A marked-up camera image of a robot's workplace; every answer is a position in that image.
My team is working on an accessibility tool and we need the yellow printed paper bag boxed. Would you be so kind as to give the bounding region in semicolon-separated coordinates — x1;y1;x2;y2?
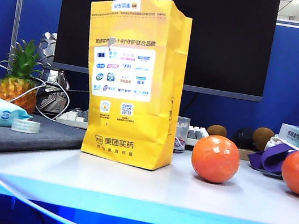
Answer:
66;0;199;175

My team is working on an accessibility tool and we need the brown kiwi fruit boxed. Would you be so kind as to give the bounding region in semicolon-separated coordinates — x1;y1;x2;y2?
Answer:
206;123;229;140
250;126;276;154

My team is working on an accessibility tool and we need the white and grey keyboard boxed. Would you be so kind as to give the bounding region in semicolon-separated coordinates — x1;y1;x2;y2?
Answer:
54;102;211;150

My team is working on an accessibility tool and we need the black computer mouse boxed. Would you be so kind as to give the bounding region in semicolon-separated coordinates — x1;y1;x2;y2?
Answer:
229;125;259;151

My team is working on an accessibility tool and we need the black computer monitor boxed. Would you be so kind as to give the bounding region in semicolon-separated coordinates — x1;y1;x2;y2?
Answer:
50;0;281;104

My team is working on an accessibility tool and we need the clear tape roll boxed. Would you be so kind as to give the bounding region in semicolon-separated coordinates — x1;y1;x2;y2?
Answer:
10;117;41;136

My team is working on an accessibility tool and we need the white rounded object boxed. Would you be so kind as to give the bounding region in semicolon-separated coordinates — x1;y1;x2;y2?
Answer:
264;133;298;157

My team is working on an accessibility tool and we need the pineapple with green crown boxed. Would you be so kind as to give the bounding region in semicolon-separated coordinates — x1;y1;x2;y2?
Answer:
0;35;49;115

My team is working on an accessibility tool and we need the grey felt desk mat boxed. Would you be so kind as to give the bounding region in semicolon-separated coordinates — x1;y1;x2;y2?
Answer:
0;108;88;174

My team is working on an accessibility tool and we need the thin white cable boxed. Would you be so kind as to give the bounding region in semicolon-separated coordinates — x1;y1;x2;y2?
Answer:
0;62;75;123

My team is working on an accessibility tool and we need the purple fabric strap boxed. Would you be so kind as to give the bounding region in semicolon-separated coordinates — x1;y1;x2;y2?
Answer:
245;138;299;177

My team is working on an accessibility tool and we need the thick white cable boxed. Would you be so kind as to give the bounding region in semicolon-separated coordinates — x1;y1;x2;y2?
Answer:
0;163;138;224

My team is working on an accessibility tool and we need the grey metal partition post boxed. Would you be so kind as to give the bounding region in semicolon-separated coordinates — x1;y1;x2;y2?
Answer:
4;0;24;78

